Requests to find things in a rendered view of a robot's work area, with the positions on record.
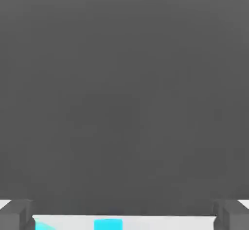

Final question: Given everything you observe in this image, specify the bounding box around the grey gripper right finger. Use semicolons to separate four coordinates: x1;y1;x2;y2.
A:
213;199;249;230

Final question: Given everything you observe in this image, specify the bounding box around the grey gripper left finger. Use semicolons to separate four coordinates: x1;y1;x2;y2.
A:
0;199;36;230

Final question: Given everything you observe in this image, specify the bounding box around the small cyan cube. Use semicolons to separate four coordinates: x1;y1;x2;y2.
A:
93;218;124;230

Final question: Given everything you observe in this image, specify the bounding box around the large cyan box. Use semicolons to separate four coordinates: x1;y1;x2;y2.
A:
34;221;57;230

